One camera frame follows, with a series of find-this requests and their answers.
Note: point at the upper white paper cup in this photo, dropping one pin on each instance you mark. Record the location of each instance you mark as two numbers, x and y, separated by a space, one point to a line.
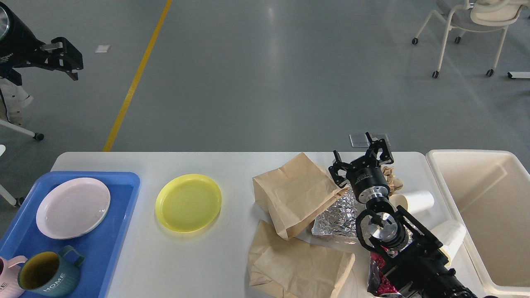
414 202

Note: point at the lower brown paper bag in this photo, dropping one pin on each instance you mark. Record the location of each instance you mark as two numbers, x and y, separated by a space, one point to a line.
295 268

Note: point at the upper brown paper bag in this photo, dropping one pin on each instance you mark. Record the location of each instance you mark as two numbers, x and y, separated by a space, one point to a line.
295 194

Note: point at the pink plate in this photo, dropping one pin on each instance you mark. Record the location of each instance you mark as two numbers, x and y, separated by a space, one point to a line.
73 208

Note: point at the teal green mug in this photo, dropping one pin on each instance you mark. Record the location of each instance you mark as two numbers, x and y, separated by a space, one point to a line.
52 274

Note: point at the beige plastic bin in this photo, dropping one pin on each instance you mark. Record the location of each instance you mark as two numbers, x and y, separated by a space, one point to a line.
488 192

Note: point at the lower white paper cup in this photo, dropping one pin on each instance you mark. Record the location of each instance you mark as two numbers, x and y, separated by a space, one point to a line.
451 233

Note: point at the yellow plastic plate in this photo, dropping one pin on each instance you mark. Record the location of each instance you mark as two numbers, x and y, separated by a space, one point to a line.
188 203

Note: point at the pink mug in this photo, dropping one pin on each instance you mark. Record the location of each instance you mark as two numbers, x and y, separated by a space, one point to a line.
9 271

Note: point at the red foil snack wrapper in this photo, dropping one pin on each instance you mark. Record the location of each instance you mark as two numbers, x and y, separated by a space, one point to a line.
378 283

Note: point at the metal floor socket plate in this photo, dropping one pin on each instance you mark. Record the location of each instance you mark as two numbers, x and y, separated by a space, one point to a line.
360 140

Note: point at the white chair leg with caster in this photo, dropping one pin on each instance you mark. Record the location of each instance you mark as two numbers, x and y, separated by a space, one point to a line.
37 136

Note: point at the crumpled aluminium foil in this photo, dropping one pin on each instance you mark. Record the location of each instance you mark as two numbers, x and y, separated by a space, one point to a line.
338 222

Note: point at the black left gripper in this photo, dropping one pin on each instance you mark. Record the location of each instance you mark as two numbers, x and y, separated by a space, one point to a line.
18 42

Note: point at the white paper cup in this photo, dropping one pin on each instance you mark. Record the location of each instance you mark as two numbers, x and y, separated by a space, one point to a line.
414 202
451 233

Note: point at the brown paper bag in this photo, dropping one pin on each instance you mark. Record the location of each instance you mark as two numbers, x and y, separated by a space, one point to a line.
295 194
295 268

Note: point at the crumpled brown paper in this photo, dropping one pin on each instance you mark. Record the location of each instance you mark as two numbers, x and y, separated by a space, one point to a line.
394 183

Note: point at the white rolling chair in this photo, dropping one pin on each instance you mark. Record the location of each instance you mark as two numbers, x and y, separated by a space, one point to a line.
479 16

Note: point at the white polka-dot cloth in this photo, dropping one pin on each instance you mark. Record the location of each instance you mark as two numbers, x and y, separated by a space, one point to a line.
13 99

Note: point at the blue plastic tray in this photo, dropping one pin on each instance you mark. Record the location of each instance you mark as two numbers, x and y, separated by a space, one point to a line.
101 247

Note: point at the white bar on floor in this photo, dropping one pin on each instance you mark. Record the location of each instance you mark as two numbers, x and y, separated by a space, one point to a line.
518 75

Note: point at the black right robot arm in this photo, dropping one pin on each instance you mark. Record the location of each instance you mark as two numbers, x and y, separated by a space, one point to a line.
414 262

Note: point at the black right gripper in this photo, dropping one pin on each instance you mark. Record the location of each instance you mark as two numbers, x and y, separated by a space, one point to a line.
368 183

